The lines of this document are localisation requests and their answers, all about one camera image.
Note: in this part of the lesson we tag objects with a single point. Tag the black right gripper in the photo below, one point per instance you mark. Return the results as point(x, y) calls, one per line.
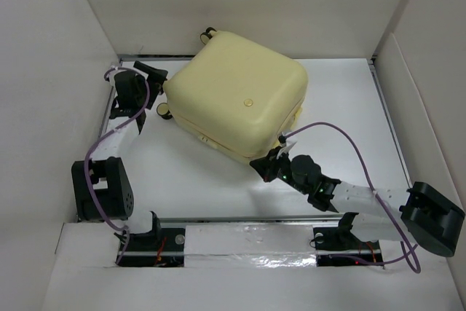
point(266, 167)

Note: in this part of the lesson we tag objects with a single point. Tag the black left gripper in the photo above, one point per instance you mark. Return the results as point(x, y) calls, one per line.
point(157, 78)

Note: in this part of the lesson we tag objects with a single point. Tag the yellow suitcase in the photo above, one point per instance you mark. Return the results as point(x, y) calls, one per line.
point(235, 95)

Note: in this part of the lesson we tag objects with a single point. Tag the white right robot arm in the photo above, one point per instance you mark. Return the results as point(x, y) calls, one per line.
point(420, 214)

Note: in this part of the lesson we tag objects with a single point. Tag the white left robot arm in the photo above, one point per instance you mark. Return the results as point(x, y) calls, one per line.
point(102, 188)

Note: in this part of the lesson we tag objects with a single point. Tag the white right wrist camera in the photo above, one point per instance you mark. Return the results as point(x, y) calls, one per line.
point(286, 146)

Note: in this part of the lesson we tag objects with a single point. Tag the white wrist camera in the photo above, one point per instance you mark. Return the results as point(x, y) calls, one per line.
point(286, 146)
point(112, 70)

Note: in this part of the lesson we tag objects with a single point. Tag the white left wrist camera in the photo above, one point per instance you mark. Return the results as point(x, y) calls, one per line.
point(112, 70)

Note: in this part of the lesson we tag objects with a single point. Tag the metal base rail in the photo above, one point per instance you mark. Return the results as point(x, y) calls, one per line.
point(273, 244)

